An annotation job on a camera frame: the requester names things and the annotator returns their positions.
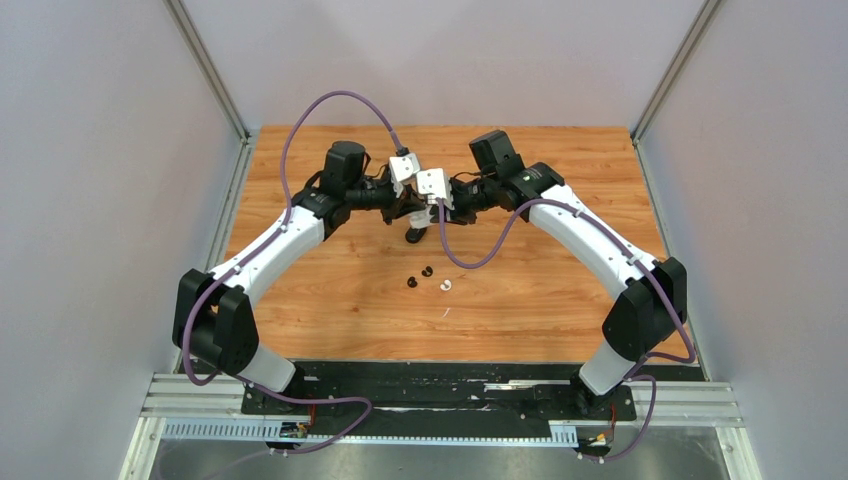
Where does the white earbud charging case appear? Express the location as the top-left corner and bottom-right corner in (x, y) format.
(408, 210), (438, 230)

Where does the black earbud charging case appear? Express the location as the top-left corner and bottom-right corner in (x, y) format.
(404, 228), (427, 244)

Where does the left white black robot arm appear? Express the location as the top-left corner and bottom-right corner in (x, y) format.
(172, 141), (423, 413)

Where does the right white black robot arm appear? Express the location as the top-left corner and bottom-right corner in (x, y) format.
(433, 130), (696, 418)

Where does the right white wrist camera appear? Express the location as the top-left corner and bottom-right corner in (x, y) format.
(415, 168), (454, 210)

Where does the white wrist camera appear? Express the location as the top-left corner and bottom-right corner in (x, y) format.
(415, 168), (454, 210)
(388, 152), (421, 198)

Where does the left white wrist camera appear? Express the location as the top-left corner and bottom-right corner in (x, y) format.
(388, 152), (421, 198)

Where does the left aluminium frame post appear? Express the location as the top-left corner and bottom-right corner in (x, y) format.
(163, 0), (251, 143)

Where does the aluminium frame post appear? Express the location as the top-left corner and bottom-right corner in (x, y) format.
(163, 0), (251, 143)
(630, 0), (725, 147)

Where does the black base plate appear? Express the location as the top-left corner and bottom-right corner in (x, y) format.
(211, 361), (642, 441)

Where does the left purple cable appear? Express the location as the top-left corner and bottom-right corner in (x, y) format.
(181, 90), (408, 456)

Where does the right aluminium frame post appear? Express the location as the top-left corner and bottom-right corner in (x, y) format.
(630, 0), (725, 147)

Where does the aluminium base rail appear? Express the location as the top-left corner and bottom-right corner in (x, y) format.
(141, 374), (743, 427)

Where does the white slotted cable duct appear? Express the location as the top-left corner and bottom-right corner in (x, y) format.
(161, 421), (580, 448)

